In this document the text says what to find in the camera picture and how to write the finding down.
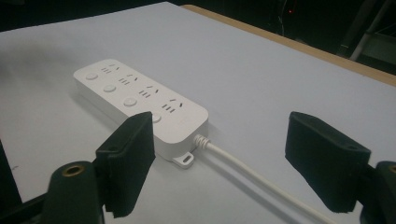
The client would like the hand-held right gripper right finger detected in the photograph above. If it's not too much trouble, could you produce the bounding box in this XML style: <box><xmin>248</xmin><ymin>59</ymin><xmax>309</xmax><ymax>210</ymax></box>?
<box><xmin>284</xmin><ymin>111</ymin><xmax>372</xmax><ymax>214</ymax></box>

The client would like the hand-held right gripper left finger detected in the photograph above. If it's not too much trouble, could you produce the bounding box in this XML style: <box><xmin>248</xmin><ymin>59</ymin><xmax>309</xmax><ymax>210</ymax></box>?
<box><xmin>94</xmin><ymin>111</ymin><xmax>156</xmax><ymax>219</ymax></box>

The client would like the white power strip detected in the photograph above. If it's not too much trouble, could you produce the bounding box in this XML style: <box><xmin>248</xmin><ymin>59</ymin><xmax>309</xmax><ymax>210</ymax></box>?
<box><xmin>73</xmin><ymin>59</ymin><xmax>209</xmax><ymax>169</ymax></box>

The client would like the metal stand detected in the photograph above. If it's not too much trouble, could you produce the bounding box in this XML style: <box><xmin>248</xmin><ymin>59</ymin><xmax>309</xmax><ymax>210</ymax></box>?
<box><xmin>337</xmin><ymin>0</ymin><xmax>396</xmax><ymax>64</ymax></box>

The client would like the white power cable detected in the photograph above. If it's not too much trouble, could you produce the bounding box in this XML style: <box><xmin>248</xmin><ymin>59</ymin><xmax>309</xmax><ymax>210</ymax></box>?
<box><xmin>193</xmin><ymin>133</ymin><xmax>340</xmax><ymax>224</ymax></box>

